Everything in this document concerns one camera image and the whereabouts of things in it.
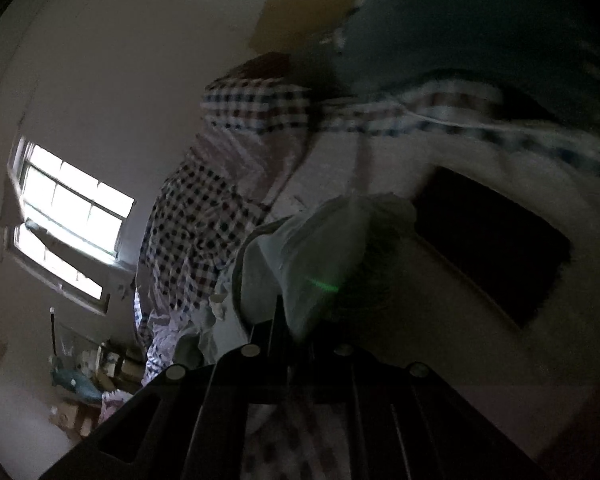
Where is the checkered bed sheet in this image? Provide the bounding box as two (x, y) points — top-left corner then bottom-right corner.
(274, 82), (600, 456)

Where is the bright window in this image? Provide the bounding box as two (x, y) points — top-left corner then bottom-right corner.
(6, 136), (135, 314)

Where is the green fleece garment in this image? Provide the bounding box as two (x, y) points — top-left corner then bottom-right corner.
(173, 194), (416, 368)

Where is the white charging cable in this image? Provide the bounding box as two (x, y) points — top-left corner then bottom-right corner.
(398, 102), (600, 141)

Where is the pink cloth on box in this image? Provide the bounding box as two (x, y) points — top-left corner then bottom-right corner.
(98, 389), (133, 424)

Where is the cardboard boxes pile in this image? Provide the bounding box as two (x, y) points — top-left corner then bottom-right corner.
(50, 338), (145, 441)

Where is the teal bag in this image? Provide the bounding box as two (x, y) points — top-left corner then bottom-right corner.
(50, 356), (102, 404)

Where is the checkered crumpled quilt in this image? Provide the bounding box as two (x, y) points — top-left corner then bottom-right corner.
(134, 52), (313, 384)

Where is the teal cartoon pillow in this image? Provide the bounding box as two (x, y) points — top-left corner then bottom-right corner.
(334, 0), (600, 96)

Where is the wooden headboard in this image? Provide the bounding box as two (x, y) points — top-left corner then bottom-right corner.
(249, 0), (354, 54)

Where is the black clothes rack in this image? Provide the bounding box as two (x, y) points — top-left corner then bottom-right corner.
(50, 307), (58, 362)

